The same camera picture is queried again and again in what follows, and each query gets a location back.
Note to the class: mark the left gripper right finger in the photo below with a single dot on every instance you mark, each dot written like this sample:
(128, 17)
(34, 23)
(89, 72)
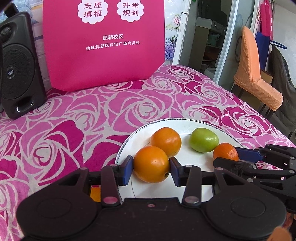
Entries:
(189, 176)

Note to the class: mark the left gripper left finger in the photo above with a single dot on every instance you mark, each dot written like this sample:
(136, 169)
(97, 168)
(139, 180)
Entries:
(113, 176)

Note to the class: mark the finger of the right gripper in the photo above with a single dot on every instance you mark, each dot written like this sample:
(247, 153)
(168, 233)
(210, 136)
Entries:
(246, 170)
(278, 156)

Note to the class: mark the small tangerine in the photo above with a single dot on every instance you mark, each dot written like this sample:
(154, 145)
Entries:
(227, 151)

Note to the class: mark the large orange fruit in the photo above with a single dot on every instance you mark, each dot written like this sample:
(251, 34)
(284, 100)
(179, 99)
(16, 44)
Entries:
(151, 164)

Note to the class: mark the orange fruit back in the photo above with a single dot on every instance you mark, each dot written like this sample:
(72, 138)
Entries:
(168, 140)

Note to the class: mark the right hand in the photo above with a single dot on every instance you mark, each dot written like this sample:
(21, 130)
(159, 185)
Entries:
(285, 232)

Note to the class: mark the green apple on plate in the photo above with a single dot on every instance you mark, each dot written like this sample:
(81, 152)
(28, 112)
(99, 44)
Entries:
(203, 140)

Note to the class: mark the white round plate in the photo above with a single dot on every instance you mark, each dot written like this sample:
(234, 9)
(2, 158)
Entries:
(136, 188)

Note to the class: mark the pink floral tablecloth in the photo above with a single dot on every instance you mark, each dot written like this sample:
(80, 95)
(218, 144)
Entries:
(86, 129)

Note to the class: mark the orange covered chair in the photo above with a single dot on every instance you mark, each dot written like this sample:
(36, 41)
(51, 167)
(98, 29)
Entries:
(248, 75)

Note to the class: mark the black speaker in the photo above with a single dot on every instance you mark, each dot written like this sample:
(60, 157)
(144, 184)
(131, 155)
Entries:
(22, 87)

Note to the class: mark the pink tote bag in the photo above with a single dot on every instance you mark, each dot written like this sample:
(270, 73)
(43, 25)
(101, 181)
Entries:
(94, 43)

